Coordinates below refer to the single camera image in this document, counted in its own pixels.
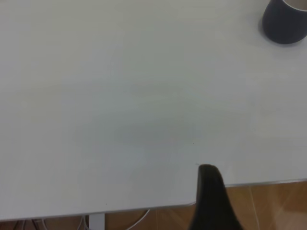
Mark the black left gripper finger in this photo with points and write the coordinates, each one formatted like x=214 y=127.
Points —
x=211 y=203

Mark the white table leg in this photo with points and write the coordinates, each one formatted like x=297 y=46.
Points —
x=96 y=221

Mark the dark grey ceramic mug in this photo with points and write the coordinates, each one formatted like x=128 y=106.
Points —
x=283 y=26

